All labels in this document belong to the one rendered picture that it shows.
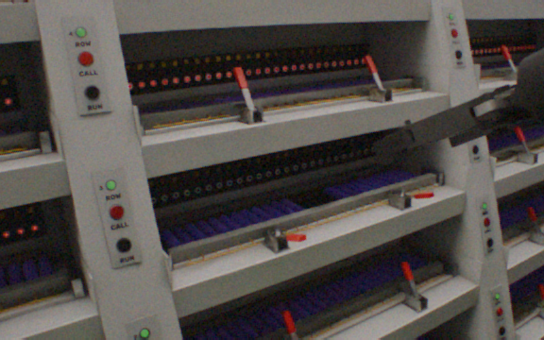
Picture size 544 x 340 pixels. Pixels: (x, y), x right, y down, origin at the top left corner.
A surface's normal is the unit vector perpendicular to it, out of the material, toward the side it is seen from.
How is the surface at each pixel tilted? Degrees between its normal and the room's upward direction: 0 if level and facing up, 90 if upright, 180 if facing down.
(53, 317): 17
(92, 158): 90
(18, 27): 107
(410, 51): 90
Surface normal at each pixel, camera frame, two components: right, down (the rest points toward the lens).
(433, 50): -0.85, 0.19
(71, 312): -0.04, -0.95
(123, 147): 0.48, -0.04
